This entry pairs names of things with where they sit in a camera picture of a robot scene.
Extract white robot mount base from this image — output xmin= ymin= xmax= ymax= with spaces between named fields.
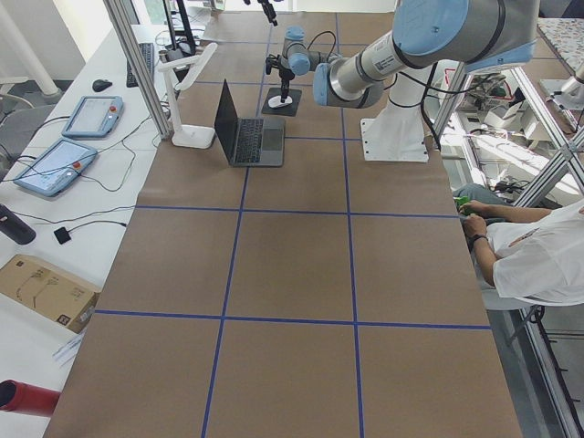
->
xmin=360 ymin=67 xmax=432 ymax=162

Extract red cylinder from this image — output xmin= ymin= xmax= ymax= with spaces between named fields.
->
xmin=1 ymin=380 xmax=61 ymax=417

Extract grey laptop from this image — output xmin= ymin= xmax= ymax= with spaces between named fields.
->
xmin=214 ymin=80 xmax=286 ymax=167

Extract white computer mouse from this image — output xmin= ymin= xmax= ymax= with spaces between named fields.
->
xmin=267 ymin=96 xmax=293 ymax=109

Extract blue teach pendant near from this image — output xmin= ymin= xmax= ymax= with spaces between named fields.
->
xmin=14 ymin=138 xmax=98 ymax=197

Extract black desktop mouse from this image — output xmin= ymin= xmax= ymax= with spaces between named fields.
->
xmin=92 ymin=79 xmax=112 ymax=92

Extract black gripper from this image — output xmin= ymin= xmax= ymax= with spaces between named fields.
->
xmin=257 ymin=0 xmax=277 ymax=26
xmin=265 ymin=55 xmax=295 ymax=102

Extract aluminium frame post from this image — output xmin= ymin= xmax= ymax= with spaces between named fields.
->
xmin=103 ymin=0 xmax=172 ymax=140

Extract cardboard box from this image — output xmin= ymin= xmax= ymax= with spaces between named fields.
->
xmin=1 ymin=255 xmax=101 ymax=333

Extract black square puck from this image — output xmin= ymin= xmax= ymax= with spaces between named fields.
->
xmin=54 ymin=226 xmax=72 ymax=245

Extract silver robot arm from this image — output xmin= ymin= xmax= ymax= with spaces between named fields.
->
xmin=266 ymin=0 xmax=539 ymax=109

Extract blue teach pendant far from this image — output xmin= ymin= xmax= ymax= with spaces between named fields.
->
xmin=61 ymin=96 xmax=124 ymax=140

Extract black keyboard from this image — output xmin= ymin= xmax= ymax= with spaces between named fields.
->
xmin=125 ymin=42 xmax=156 ymax=89

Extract person in white shirt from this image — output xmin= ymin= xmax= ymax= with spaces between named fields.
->
xmin=453 ymin=183 xmax=583 ymax=310

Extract black mouse pad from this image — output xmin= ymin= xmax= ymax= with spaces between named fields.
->
xmin=261 ymin=88 xmax=302 ymax=117

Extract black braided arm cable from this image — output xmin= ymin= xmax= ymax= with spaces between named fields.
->
xmin=305 ymin=29 xmax=341 ymax=58

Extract blue teach pendant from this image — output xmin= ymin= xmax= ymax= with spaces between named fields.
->
xmin=61 ymin=96 xmax=124 ymax=140
xmin=14 ymin=138 xmax=98 ymax=197

